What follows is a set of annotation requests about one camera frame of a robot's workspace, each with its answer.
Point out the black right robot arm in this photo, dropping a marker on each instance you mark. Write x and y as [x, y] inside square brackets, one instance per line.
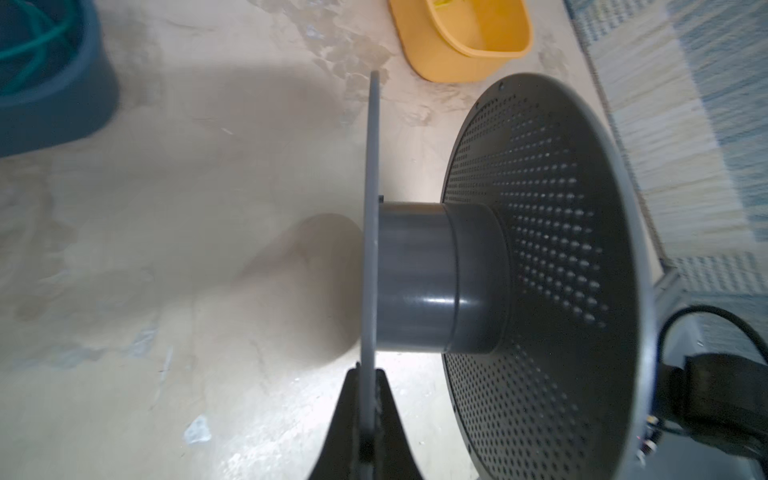
[715, 399]

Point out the grey perforated cable spool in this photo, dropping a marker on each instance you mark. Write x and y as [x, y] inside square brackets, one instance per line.
[530, 278]

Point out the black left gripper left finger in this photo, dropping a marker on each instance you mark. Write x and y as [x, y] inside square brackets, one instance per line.
[339, 455]

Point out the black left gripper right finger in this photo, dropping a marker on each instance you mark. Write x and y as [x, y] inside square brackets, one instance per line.
[393, 457]

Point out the yellow plastic bin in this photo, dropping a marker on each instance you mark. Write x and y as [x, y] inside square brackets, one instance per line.
[461, 41]

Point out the teal plastic bin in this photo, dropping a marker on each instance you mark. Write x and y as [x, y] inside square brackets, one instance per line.
[57, 83]

